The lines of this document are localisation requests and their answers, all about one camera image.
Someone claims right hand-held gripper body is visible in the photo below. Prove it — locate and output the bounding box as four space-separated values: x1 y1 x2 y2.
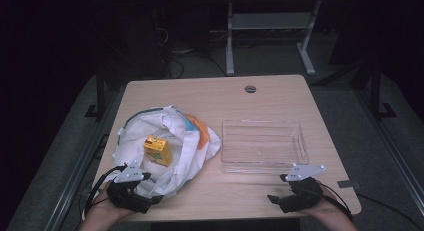
279 163 327 214

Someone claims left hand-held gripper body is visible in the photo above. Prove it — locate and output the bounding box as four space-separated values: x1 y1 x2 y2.
105 159 153 215

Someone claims yellow drink carton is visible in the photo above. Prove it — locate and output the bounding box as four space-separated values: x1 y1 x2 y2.
143 134 175 168

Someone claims clear plastic container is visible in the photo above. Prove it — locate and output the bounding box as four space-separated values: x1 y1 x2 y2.
220 119 311 176

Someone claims white cloth bag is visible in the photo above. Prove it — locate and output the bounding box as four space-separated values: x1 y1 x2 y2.
111 104 222 201

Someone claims person's right hand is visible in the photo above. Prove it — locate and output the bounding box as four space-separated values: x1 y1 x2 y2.
299 181 352 223

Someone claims person's left hand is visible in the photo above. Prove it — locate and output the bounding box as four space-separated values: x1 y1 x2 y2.
83 182 135 225

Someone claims grey tape strip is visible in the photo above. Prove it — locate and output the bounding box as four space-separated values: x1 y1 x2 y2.
336 179 362 190

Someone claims black metal stand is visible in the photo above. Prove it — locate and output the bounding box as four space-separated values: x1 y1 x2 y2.
84 72 108 122
369 59 398 121

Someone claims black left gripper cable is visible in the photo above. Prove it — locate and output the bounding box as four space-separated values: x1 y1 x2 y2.
83 163 130 217

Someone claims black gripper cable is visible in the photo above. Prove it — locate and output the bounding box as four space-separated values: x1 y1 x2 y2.
83 163 130 217
318 182 354 223

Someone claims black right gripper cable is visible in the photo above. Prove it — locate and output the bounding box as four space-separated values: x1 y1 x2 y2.
318 182 354 223

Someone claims aluminium floor rail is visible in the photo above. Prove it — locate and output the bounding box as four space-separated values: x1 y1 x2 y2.
354 89 424 207
44 134 112 231

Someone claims black floor cable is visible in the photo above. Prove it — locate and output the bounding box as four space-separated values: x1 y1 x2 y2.
354 191 424 231

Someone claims tangle of dark cables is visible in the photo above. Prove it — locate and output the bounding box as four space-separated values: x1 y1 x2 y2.
154 25 228 79

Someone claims white metal table frame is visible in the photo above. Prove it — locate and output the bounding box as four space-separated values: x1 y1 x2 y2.
224 0 323 77

